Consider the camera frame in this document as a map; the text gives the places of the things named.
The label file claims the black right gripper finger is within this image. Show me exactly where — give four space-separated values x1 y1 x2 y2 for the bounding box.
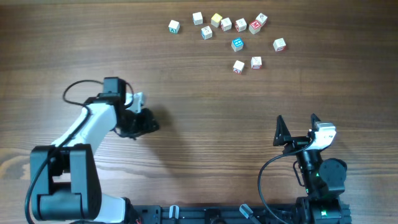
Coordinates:
273 115 292 146
310 113 321 131

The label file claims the red letter A block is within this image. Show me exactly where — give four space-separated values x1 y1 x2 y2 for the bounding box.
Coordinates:
233 60 244 74

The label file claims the blue top spiral block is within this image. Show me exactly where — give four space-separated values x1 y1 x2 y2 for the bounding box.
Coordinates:
231 37 244 52

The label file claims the red top wooden block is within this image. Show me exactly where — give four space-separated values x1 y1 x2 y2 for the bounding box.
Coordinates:
249 20 261 34

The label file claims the letter B wooden block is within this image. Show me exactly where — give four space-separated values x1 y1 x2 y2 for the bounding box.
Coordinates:
201 26 213 40

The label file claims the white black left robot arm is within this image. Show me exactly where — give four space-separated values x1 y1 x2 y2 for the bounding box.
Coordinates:
24 77 159 223

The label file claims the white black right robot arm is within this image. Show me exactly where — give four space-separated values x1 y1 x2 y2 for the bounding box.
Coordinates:
273 114 351 223

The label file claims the red letter I block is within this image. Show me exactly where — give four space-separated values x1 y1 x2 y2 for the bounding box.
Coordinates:
251 57 262 69

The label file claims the red letter Y block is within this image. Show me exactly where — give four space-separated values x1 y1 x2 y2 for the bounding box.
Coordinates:
273 38 287 52

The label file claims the green letter A block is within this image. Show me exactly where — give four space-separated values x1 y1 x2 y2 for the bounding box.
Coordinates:
169 20 180 34

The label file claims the red drawing wooden block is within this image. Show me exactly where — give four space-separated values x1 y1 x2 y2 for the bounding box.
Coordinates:
235 18 247 32

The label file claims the red number 6 block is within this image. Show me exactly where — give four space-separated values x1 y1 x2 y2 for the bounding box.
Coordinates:
256 13 268 27

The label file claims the apple picture wooden block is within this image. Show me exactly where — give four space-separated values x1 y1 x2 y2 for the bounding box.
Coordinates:
220 17 232 32

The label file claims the plain white wooden block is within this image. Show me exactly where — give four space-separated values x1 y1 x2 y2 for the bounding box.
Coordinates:
192 12 203 26

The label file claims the yellow top wooden block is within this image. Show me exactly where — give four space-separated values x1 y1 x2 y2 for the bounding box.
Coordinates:
211 13 223 27

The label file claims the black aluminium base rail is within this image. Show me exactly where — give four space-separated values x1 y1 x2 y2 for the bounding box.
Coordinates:
130 203 352 224

